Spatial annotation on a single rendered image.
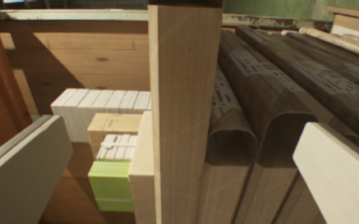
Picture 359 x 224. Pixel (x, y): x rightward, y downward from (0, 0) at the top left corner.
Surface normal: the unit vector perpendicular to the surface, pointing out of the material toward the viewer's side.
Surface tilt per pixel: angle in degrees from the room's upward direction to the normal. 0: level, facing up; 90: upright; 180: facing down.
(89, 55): 90
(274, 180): 90
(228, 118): 90
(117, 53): 90
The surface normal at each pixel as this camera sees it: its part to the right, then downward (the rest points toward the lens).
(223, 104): 0.04, -0.85
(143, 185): 0.02, 0.53
